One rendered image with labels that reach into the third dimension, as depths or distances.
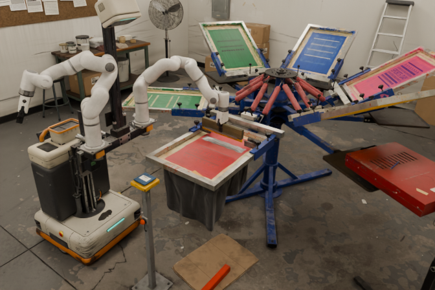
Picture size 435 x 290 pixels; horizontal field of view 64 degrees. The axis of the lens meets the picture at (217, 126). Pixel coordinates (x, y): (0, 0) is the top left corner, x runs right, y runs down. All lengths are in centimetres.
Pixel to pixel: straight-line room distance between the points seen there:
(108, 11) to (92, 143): 79
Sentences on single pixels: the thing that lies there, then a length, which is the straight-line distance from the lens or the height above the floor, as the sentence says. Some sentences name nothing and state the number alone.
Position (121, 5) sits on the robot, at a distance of 209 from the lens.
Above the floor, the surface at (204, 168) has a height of 96.
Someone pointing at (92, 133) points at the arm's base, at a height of 124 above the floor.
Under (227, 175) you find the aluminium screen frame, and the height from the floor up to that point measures 99.
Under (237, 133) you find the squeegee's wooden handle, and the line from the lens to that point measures 249.
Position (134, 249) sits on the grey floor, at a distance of 318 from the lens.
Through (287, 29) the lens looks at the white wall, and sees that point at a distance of 681.
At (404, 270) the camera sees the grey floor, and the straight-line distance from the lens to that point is 340.
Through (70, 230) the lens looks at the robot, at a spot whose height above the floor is 28.
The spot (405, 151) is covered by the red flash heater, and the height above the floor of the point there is 110.
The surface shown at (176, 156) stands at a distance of 249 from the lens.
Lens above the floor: 222
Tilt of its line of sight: 26 degrees down
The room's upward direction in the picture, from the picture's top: 2 degrees clockwise
